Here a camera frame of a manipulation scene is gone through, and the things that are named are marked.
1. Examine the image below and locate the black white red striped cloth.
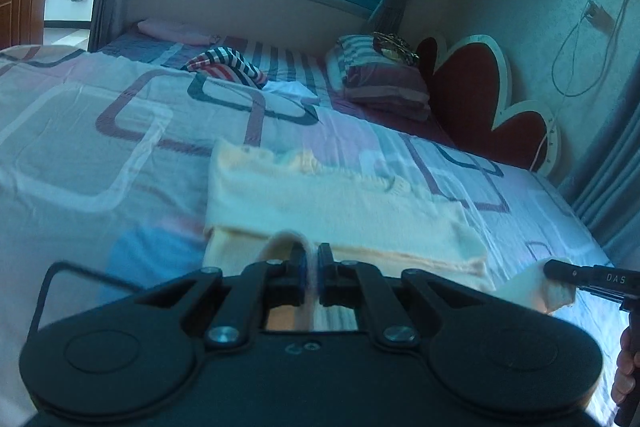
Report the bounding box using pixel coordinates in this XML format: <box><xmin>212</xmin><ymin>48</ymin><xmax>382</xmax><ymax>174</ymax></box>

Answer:
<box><xmin>181</xmin><ymin>48</ymin><xmax>268</xmax><ymax>88</ymax></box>

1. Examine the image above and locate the red scalloped headboard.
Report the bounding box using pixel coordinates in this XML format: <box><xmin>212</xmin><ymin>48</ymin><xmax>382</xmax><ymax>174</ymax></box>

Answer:
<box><xmin>415</xmin><ymin>34</ymin><xmax>563</xmax><ymax>178</ymax></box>

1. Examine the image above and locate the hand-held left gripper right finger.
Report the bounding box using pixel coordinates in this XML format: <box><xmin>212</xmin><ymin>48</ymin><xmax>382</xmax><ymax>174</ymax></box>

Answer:
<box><xmin>316</xmin><ymin>241</ymin><xmax>496</xmax><ymax>352</ymax></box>

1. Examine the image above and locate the grey blue patterned curtain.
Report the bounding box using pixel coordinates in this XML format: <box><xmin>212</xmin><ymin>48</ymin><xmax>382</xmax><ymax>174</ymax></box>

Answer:
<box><xmin>570</xmin><ymin>104</ymin><xmax>640</xmax><ymax>253</ymax></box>

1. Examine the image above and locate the black hanging cable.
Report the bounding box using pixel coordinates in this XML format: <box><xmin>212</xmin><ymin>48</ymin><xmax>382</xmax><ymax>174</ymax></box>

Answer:
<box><xmin>551</xmin><ymin>0</ymin><xmax>632</xmax><ymax>98</ymax></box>

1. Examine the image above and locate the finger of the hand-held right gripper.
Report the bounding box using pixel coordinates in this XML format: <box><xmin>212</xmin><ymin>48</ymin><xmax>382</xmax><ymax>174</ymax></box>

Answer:
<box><xmin>544</xmin><ymin>259</ymin><xmax>588</xmax><ymax>290</ymax></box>

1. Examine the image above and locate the folded striped purple quilt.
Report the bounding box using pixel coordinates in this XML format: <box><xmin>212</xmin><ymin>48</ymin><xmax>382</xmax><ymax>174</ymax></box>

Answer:
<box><xmin>325</xmin><ymin>34</ymin><xmax>433</xmax><ymax>122</ymax></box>

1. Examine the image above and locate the cream knit sweater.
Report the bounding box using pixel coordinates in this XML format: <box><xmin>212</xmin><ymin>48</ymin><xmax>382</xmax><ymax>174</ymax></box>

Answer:
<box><xmin>202</xmin><ymin>139</ymin><xmax>576</xmax><ymax>315</ymax></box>

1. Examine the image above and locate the striped purple bed sheet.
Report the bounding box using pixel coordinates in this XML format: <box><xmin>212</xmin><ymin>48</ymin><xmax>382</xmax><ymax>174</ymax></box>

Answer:
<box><xmin>97</xmin><ymin>32</ymin><xmax>451</xmax><ymax>142</ymax></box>

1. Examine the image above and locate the person's right hand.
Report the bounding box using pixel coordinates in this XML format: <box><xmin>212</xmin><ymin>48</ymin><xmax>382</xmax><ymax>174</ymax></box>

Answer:
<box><xmin>611</xmin><ymin>329</ymin><xmax>640</xmax><ymax>409</ymax></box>

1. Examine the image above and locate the white folded cloth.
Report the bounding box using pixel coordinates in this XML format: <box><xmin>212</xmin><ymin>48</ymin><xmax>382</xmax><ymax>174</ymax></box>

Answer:
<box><xmin>262</xmin><ymin>79</ymin><xmax>321</xmax><ymax>108</ymax></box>

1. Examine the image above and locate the pink pillow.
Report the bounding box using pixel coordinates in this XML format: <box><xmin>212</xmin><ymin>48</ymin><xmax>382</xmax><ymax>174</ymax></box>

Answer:
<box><xmin>137</xmin><ymin>18</ymin><xmax>221</xmax><ymax>46</ymax></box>

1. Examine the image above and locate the patterned bed sheet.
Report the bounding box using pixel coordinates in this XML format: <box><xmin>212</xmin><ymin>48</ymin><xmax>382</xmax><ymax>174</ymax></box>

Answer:
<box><xmin>0</xmin><ymin>44</ymin><xmax>631</xmax><ymax>408</ymax></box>

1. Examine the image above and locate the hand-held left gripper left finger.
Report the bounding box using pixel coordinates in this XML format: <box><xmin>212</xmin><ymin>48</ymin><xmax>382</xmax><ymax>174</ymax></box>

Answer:
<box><xmin>131</xmin><ymin>241</ymin><xmax>308</xmax><ymax>352</ymax></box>

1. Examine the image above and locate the white thin cable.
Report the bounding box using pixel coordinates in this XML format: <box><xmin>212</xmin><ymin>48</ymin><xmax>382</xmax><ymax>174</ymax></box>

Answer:
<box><xmin>532</xmin><ymin>117</ymin><xmax>557</xmax><ymax>174</ymax></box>

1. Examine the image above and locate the thin black wire loop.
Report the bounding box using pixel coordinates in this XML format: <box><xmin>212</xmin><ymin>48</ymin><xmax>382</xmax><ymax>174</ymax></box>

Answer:
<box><xmin>27</xmin><ymin>260</ymin><xmax>151</xmax><ymax>338</ymax></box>

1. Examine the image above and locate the dark patterned item on pillows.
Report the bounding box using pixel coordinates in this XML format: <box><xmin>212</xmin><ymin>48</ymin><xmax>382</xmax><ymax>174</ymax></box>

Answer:
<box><xmin>372</xmin><ymin>32</ymin><xmax>418</xmax><ymax>66</ymax></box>

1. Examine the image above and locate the wall socket with charger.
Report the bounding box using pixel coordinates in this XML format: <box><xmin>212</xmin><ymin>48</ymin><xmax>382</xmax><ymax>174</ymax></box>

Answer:
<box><xmin>584</xmin><ymin>1</ymin><xmax>614</xmax><ymax>30</ymax></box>

